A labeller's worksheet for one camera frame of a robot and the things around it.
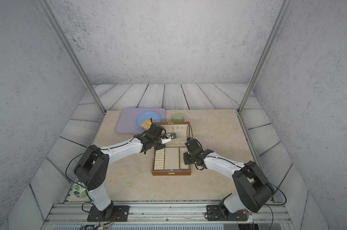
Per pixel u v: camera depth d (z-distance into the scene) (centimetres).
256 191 43
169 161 86
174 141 83
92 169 47
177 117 111
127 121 116
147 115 117
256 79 99
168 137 81
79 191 79
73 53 88
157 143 77
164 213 74
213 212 73
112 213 68
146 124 108
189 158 79
